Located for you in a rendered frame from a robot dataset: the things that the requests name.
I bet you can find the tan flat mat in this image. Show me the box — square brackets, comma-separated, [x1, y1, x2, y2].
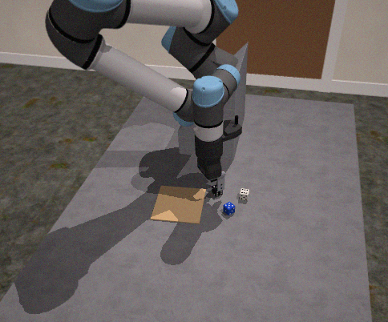
[151, 186, 206, 224]

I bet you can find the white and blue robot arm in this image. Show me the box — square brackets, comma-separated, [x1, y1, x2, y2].
[46, 0, 240, 128]

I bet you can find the blue die with white pips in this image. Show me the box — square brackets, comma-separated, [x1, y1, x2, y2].
[223, 202, 235, 215]

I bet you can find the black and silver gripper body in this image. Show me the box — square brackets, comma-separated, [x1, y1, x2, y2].
[193, 115, 242, 180]

